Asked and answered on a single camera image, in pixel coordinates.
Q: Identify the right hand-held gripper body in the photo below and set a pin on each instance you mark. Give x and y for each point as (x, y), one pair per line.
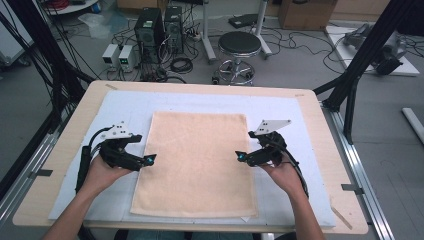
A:
(270, 148)

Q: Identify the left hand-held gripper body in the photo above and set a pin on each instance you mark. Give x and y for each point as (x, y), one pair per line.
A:
(115, 153)

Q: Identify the beige towel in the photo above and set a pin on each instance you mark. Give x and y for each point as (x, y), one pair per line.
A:
(196, 163)

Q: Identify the person's left hand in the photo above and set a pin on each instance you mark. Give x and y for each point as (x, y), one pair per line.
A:
(101, 176)

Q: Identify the person's right hand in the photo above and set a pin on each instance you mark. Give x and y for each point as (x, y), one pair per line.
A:
(281, 176)

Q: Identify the light blue foam mat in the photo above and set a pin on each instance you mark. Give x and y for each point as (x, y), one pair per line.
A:
(293, 110)

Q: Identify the black tape strip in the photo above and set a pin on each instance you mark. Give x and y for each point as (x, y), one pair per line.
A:
(41, 173)
(351, 188)

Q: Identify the white power supply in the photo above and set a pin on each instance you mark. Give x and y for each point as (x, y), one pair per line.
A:
(110, 55)
(126, 57)

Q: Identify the black round stool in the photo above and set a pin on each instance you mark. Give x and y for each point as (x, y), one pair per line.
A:
(239, 45)

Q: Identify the brown tape strip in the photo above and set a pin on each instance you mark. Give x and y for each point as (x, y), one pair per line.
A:
(340, 217)

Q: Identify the white desk leg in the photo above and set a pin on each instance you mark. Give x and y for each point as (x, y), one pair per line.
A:
(207, 36)
(261, 30)

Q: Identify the large black computer tower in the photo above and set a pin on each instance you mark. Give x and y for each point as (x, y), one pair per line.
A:
(148, 33)

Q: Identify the flat black device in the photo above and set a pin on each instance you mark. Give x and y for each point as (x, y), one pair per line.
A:
(242, 20)

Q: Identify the slim black computer tower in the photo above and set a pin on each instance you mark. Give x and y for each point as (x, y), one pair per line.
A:
(174, 28)

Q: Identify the clear plastic bag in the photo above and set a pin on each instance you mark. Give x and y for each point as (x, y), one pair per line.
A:
(100, 24)

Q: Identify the cardboard box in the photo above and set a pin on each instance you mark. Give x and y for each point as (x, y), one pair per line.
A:
(306, 15)

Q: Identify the round white table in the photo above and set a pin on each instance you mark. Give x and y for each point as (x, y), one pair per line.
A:
(75, 6)

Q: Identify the white tube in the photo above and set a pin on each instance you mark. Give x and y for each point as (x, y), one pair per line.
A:
(413, 122)

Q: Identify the white floor platform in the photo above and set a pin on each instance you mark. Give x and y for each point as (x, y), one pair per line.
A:
(408, 68)

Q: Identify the aluminium table rail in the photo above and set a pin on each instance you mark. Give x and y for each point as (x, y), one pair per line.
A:
(23, 186)
(363, 173)

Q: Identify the black frame post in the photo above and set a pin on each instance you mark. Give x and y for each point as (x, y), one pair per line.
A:
(50, 60)
(363, 56)

